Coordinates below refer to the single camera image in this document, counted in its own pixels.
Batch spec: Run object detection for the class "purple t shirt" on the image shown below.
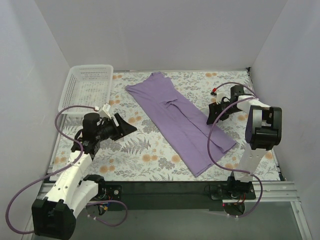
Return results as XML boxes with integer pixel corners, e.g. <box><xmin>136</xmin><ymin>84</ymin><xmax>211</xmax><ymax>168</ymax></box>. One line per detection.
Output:
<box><xmin>125</xmin><ymin>72</ymin><xmax>236</xmax><ymax>177</ymax></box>

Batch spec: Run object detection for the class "white plastic mesh basket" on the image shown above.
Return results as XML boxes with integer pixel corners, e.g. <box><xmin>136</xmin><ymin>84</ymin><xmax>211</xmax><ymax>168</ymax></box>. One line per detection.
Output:
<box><xmin>58</xmin><ymin>64</ymin><xmax>114</xmax><ymax>112</ymax></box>

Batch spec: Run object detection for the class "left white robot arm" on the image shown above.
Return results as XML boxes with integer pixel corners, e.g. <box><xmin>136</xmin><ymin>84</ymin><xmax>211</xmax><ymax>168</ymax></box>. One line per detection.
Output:
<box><xmin>31</xmin><ymin>112</ymin><xmax>137</xmax><ymax>240</ymax></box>

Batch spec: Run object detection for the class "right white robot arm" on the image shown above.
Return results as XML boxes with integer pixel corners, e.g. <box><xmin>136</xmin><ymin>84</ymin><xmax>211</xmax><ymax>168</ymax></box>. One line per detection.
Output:
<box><xmin>206</xmin><ymin>82</ymin><xmax>283</xmax><ymax>200</ymax></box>

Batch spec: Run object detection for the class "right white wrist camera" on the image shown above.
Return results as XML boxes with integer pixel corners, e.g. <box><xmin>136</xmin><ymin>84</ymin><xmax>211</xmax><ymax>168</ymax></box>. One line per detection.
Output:
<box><xmin>210</xmin><ymin>88</ymin><xmax>226</xmax><ymax>105</ymax></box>

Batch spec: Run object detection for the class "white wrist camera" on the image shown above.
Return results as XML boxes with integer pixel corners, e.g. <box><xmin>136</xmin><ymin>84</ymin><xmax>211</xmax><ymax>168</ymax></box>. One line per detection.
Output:
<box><xmin>210</xmin><ymin>88</ymin><xmax>226</xmax><ymax>105</ymax></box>
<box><xmin>98</xmin><ymin>103</ymin><xmax>112</xmax><ymax>119</ymax></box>

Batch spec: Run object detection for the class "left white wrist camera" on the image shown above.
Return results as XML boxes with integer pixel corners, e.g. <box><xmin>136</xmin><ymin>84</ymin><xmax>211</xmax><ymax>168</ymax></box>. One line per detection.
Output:
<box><xmin>98</xmin><ymin>103</ymin><xmax>112</xmax><ymax>119</ymax></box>

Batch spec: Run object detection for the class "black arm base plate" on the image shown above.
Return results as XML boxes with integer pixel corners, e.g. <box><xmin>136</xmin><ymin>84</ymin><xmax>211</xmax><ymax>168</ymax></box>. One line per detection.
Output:
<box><xmin>89</xmin><ymin>181</ymin><xmax>257</xmax><ymax>214</ymax></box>

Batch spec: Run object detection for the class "aluminium frame rail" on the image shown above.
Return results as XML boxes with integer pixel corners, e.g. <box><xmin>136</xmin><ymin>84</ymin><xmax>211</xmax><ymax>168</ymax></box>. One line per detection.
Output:
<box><xmin>32</xmin><ymin>179</ymin><xmax>313</xmax><ymax>240</ymax></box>

